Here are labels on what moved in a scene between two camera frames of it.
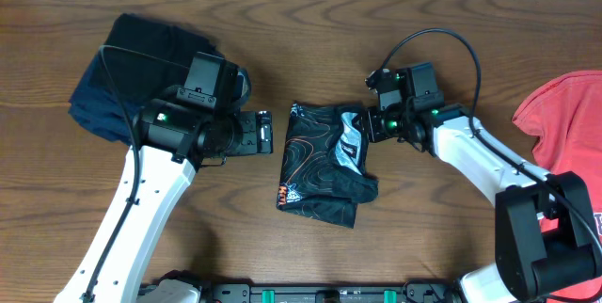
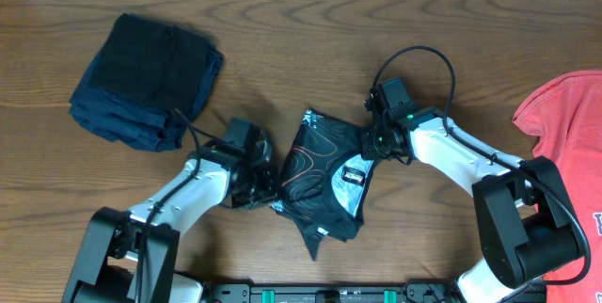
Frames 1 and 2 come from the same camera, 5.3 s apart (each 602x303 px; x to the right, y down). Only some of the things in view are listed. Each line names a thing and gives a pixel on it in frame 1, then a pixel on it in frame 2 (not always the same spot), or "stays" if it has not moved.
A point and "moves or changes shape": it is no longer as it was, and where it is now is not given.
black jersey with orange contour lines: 324,156 moves or changes shape
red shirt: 566,119 stays
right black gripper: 375,132 → 369,151
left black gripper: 260,139 → 271,178
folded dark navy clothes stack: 95,103 stays
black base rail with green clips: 228,291 stays
